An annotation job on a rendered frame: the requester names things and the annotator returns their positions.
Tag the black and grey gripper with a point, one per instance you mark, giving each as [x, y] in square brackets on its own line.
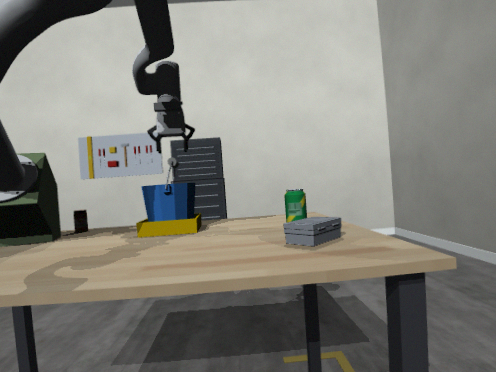
[171, 124]

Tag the yellow square tray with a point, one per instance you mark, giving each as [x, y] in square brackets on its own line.
[170, 227]

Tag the green drink can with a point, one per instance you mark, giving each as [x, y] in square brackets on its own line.
[295, 205]

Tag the grey hinged case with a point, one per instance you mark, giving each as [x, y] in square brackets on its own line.
[312, 231]

